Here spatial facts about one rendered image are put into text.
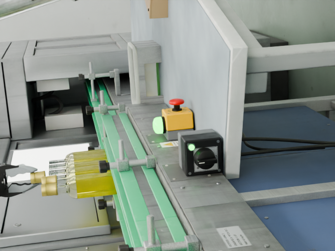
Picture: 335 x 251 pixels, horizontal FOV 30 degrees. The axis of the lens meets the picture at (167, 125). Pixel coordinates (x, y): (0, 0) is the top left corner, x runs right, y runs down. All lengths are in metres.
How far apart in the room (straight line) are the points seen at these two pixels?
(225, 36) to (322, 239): 0.44
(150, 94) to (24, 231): 0.61
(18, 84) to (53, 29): 2.76
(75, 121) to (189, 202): 1.88
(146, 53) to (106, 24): 3.57
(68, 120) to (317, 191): 1.93
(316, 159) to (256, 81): 0.28
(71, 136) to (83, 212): 1.00
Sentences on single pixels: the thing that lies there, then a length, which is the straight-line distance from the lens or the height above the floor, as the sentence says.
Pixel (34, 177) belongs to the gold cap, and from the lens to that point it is 1.89.
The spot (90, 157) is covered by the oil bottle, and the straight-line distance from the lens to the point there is 1.94.
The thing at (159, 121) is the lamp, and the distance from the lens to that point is 1.60.
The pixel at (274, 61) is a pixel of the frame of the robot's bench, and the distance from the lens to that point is 1.30.
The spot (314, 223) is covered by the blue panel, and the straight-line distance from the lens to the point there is 1.15.
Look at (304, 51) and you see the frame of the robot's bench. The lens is 1.32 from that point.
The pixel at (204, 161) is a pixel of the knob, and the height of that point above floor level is 0.80.
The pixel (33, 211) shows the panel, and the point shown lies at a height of 1.20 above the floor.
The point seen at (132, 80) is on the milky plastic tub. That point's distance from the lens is 2.22.
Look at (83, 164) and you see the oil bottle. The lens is 1.89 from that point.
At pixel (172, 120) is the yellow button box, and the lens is 1.58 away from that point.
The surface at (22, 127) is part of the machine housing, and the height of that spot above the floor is 1.28.
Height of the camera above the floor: 1.07
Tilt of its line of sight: 9 degrees down
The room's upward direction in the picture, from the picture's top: 96 degrees counter-clockwise
